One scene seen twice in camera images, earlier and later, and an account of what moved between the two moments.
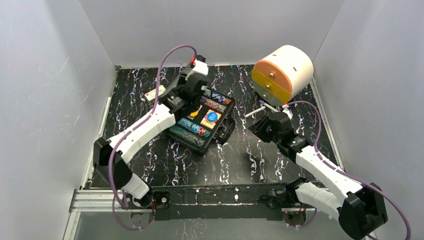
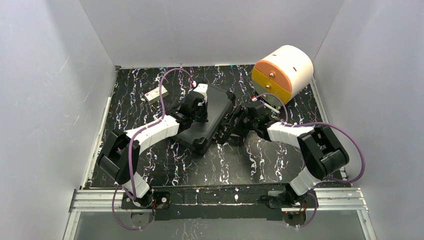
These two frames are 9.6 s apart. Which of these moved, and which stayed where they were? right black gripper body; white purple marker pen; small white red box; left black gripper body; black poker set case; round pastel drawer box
Moved: left black gripper body; right black gripper body
Stayed: small white red box; black poker set case; white purple marker pen; round pastel drawer box
